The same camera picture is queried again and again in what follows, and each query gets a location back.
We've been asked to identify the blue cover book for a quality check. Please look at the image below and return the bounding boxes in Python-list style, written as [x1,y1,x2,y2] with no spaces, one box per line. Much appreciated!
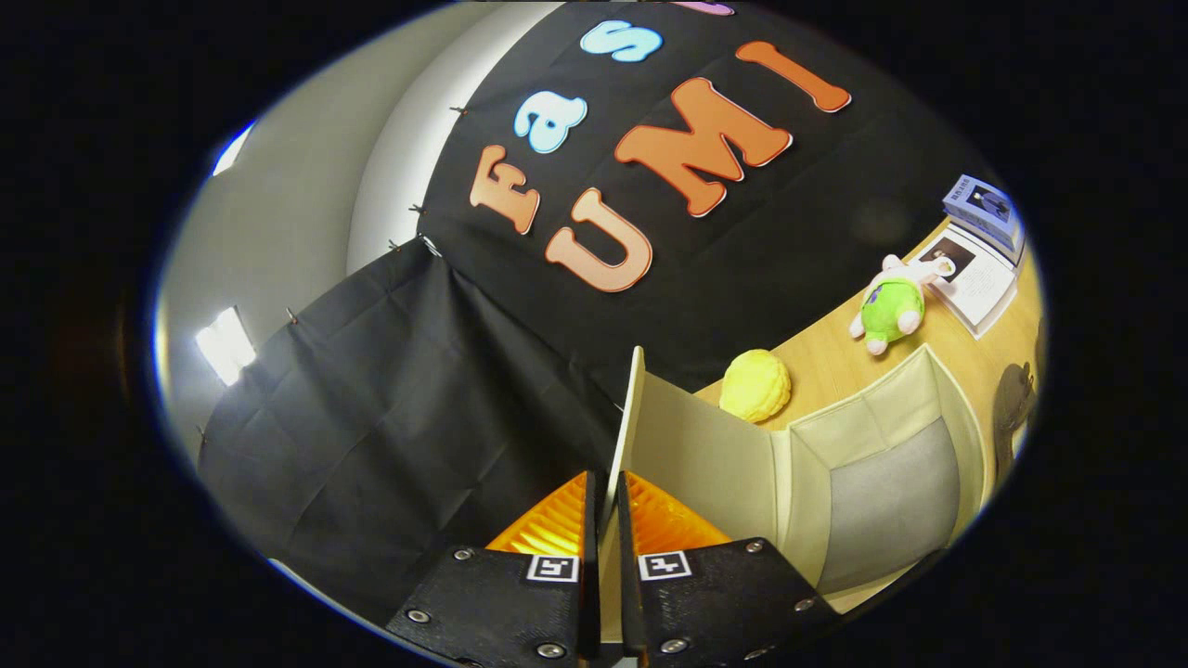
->
[942,173,1026,251]

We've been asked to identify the ceiling light panel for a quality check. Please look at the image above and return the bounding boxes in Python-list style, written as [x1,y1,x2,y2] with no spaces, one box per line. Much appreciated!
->
[195,306,257,387]
[212,125,254,177]

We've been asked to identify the green pink plush toy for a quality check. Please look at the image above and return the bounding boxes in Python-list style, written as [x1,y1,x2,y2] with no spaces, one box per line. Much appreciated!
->
[849,255,957,356]

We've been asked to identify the brown fuzzy shoe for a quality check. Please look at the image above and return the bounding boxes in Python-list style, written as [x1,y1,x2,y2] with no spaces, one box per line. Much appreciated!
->
[993,362,1038,476]

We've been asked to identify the white book with dark photo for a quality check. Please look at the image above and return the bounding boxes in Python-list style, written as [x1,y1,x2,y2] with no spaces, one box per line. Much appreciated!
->
[914,225,1022,340]

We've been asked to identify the yellow round plush toy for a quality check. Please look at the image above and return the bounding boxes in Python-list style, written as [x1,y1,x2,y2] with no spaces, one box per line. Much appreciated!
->
[720,349,793,424]

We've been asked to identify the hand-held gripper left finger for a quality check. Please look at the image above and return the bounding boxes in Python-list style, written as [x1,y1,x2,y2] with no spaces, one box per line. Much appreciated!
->
[385,469,601,668]

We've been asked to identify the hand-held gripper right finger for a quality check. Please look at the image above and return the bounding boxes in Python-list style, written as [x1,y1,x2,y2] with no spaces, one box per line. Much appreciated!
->
[615,469,841,668]

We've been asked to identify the cream grey storage box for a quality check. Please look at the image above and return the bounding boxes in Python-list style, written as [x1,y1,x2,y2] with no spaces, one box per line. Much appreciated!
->
[599,345,992,646]

